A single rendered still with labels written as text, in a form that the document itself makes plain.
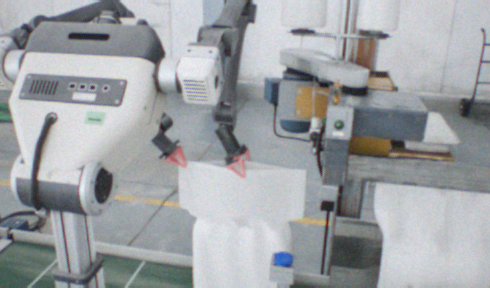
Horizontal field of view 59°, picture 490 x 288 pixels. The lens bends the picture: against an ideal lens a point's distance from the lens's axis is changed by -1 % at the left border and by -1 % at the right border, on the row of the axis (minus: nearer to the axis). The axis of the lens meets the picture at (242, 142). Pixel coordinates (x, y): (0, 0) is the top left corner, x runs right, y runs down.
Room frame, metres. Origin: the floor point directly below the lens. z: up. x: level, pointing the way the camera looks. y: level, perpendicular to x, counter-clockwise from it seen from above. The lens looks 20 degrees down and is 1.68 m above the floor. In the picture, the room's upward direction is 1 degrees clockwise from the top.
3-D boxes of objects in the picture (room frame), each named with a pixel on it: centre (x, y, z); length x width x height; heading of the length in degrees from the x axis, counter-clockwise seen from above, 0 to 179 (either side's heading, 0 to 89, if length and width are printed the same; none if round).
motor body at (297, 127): (1.79, -0.23, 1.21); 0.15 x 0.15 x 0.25
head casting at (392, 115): (1.38, -0.43, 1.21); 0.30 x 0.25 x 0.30; 79
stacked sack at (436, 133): (4.10, -1.77, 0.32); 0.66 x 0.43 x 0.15; 76
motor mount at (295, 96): (1.70, -0.28, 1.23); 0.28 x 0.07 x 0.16; 79
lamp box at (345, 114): (1.26, -0.29, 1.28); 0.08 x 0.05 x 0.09; 79
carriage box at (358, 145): (1.72, -0.46, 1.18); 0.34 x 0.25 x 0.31; 169
